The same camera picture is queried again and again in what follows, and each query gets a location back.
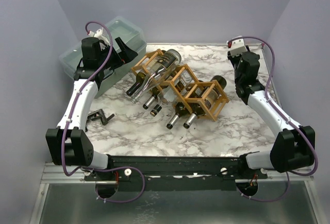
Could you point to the green bottle silver capsule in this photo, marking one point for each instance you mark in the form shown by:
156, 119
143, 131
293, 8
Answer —
211, 100

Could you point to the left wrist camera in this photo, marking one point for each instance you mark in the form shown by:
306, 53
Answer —
102, 36

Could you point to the tall clear glass bottle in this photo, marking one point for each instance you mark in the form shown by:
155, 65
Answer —
161, 69

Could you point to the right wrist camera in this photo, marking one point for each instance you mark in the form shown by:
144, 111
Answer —
237, 46

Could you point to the clear square liquor bottle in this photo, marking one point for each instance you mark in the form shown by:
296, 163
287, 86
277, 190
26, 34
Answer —
168, 95

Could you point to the translucent green storage box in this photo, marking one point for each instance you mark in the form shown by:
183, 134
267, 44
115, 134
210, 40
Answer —
129, 45

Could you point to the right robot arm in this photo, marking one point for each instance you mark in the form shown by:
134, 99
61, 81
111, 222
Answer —
294, 144

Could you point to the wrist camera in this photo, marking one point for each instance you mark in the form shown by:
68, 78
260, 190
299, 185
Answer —
237, 46
102, 36

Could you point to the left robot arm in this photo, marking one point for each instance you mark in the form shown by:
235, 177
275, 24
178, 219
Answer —
68, 143

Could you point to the wooden wine rack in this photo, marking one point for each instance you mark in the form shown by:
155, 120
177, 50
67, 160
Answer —
170, 82

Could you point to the green wine bottle brown label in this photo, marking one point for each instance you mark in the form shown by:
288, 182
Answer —
156, 91

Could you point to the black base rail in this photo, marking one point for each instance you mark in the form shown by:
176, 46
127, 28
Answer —
140, 173

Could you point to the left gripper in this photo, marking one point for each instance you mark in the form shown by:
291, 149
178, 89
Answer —
125, 55

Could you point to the black corkscrew tool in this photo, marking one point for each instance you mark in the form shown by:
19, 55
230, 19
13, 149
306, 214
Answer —
99, 114

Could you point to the dark green wine bottle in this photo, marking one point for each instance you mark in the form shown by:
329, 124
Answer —
140, 76

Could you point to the green wine bottle white label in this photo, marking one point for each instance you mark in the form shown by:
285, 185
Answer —
181, 110

